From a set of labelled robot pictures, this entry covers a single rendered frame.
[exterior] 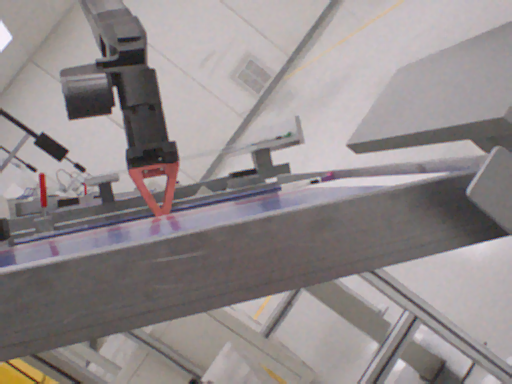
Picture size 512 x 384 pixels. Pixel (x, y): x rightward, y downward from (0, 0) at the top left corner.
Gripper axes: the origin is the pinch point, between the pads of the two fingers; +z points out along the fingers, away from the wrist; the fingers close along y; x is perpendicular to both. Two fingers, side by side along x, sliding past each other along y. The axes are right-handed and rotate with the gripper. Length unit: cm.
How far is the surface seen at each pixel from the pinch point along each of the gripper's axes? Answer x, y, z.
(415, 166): 25.4, 24.9, -0.6
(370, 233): 13.4, 38.0, 3.4
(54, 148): -12.7, -5.2, -11.6
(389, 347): 44, -33, 39
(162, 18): 102, -768, -250
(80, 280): -8.9, 38.1, 2.2
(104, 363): -20, -109, 47
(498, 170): 22.7, 42.4, 0.2
